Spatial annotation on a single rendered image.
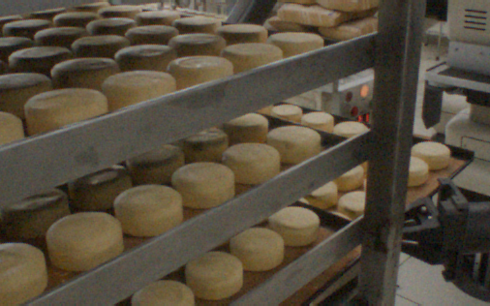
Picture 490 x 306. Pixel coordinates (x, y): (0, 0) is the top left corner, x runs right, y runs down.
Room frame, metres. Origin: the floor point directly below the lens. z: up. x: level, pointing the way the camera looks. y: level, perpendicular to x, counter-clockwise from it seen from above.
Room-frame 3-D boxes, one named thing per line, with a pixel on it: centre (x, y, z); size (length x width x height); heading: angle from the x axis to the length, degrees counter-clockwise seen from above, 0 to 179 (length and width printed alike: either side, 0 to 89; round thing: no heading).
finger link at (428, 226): (0.58, -0.18, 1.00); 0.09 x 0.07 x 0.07; 92
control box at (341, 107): (1.77, -0.35, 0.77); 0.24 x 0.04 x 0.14; 135
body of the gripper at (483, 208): (0.59, -0.25, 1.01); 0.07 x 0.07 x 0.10; 2
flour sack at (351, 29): (5.90, -1.07, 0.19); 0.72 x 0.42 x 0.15; 142
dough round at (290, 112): (0.91, -0.06, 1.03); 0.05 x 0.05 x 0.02
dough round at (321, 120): (0.87, -0.11, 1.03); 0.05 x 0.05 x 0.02
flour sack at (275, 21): (6.28, -0.60, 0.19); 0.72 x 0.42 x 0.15; 140
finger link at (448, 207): (0.58, -0.18, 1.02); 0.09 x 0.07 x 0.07; 92
